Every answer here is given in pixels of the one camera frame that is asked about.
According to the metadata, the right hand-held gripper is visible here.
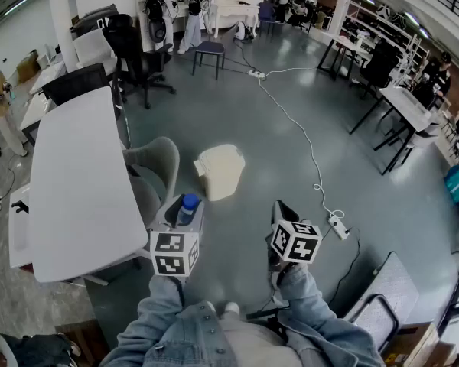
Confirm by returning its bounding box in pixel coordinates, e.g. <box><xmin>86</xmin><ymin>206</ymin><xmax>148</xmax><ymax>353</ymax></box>
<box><xmin>265</xmin><ymin>199</ymin><xmax>324</xmax><ymax>273</ymax></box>

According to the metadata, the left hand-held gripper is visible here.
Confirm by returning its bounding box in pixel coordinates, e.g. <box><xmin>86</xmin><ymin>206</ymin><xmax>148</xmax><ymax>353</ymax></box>
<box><xmin>148</xmin><ymin>195</ymin><xmax>207</xmax><ymax>278</ymax></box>

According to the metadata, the blue-capped plastic bottle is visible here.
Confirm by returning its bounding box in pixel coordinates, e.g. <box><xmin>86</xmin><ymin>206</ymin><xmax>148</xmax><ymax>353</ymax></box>
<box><xmin>174</xmin><ymin>193</ymin><xmax>200</xmax><ymax>228</ymax></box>

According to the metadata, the cream pedal trash bin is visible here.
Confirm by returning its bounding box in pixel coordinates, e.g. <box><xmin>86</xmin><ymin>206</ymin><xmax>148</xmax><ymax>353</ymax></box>
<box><xmin>193</xmin><ymin>143</ymin><xmax>246</xmax><ymax>202</ymax></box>

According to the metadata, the person's left forearm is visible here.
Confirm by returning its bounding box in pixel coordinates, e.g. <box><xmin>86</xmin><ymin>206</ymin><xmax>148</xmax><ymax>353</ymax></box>
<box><xmin>99</xmin><ymin>274</ymin><xmax>200</xmax><ymax>367</ymax></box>

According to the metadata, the person's right forearm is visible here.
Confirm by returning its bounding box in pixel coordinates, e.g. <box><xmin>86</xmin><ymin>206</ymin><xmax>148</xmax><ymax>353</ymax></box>
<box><xmin>277</xmin><ymin>261</ymin><xmax>384</xmax><ymax>367</ymax></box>

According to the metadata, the grey shell chair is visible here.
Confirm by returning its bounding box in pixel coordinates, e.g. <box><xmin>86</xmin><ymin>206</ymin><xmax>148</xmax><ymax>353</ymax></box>
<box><xmin>122</xmin><ymin>135</ymin><xmax>181</xmax><ymax>229</ymax></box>

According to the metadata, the person's denim jacket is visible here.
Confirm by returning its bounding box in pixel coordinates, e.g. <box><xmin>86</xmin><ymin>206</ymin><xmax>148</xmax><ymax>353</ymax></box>
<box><xmin>143</xmin><ymin>300</ymin><xmax>235</xmax><ymax>367</ymax></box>

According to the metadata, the grey perforated panel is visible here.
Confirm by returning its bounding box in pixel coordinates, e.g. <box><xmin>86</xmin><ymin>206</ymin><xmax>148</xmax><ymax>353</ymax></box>
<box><xmin>343</xmin><ymin>250</ymin><xmax>421</xmax><ymax>356</ymax></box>

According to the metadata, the person's right leg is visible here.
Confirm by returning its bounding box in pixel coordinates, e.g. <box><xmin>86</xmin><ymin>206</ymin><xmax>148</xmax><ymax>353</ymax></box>
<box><xmin>250</xmin><ymin>319</ymin><xmax>304</xmax><ymax>367</ymax></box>

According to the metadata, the person's leg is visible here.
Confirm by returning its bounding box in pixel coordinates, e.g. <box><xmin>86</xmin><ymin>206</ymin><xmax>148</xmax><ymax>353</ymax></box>
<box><xmin>215</xmin><ymin>313</ymin><xmax>253</xmax><ymax>367</ymax></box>
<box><xmin>250</xmin><ymin>319</ymin><xmax>304</xmax><ymax>367</ymax></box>

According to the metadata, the person's left leg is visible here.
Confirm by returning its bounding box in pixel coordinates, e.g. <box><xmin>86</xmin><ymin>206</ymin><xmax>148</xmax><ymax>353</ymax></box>
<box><xmin>215</xmin><ymin>313</ymin><xmax>253</xmax><ymax>367</ymax></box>

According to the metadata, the black-framed white table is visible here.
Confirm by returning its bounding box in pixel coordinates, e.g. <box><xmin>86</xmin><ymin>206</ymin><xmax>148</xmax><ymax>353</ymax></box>
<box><xmin>349</xmin><ymin>86</ymin><xmax>434</xmax><ymax>176</ymax></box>

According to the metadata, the blue seat chair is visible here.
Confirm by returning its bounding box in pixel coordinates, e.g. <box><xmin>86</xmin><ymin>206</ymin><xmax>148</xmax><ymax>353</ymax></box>
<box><xmin>192</xmin><ymin>40</ymin><xmax>226</xmax><ymax>80</ymax></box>

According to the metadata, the black office chair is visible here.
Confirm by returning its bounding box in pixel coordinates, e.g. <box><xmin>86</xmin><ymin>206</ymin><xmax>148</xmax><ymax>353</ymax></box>
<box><xmin>102</xmin><ymin>13</ymin><xmax>177</xmax><ymax>110</ymax></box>
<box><xmin>358</xmin><ymin>38</ymin><xmax>402</xmax><ymax>99</ymax></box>

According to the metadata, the cardboard box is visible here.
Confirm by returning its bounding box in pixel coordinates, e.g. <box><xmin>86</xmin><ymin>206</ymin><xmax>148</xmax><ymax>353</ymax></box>
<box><xmin>382</xmin><ymin>321</ymin><xmax>441</xmax><ymax>367</ymax></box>

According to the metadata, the white floor appliance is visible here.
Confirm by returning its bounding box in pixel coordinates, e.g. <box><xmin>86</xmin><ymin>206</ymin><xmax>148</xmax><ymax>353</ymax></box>
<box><xmin>233</xmin><ymin>21</ymin><xmax>254</xmax><ymax>43</ymax></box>

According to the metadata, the purple chair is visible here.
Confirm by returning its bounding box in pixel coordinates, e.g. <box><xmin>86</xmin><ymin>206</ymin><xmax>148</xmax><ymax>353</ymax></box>
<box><xmin>257</xmin><ymin>1</ymin><xmax>278</xmax><ymax>40</ymax></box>

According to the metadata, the white vanity table with mirror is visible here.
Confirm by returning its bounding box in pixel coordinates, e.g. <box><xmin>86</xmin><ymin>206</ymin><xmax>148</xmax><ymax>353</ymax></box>
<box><xmin>210</xmin><ymin>0</ymin><xmax>261</xmax><ymax>40</ymax></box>

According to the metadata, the white metal shelving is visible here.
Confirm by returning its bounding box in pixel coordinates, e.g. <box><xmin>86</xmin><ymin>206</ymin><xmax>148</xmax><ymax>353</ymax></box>
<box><xmin>340</xmin><ymin>1</ymin><xmax>431</xmax><ymax>88</ymax></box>

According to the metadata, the white cable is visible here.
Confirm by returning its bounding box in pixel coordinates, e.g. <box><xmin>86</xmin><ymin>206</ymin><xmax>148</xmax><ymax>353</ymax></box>
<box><xmin>258</xmin><ymin>66</ymin><xmax>346</xmax><ymax>221</ymax></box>

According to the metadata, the black cable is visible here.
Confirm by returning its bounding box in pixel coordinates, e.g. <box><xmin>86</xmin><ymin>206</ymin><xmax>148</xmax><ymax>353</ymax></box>
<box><xmin>327</xmin><ymin>226</ymin><xmax>363</xmax><ymax>307</ymax></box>

